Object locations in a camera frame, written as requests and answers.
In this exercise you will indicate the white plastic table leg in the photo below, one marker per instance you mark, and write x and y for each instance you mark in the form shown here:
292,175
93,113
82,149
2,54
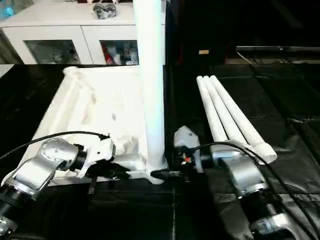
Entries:
237,110
210,110
152,75
223,110

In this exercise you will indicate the white plastic table top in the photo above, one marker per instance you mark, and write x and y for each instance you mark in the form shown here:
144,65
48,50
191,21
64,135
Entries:
100,100

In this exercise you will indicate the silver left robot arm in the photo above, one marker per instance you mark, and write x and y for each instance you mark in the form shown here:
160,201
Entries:
50,152

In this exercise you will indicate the black mat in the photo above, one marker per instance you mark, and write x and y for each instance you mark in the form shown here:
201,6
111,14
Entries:
162,212

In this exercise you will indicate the red and white bottle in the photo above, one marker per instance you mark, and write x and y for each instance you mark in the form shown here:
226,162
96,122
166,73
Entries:
108,56

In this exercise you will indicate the yellow label sticker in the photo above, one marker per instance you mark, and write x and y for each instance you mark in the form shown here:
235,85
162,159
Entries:
203,51

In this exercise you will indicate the white toy figurine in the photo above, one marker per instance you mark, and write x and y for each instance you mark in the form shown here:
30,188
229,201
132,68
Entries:
56,58

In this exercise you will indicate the long black bar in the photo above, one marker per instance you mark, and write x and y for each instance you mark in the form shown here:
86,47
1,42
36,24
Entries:
275,48

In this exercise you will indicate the white cabinet with glass doors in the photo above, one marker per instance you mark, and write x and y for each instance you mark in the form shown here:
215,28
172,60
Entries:
62,27

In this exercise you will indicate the dark crumpled plastic bag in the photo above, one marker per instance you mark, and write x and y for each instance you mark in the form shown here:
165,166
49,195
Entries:
105,10

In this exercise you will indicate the light blue plastic stand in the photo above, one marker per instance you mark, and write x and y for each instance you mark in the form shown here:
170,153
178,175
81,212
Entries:
7,12

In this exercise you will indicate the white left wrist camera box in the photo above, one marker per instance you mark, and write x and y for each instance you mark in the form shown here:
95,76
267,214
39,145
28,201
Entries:
100,150

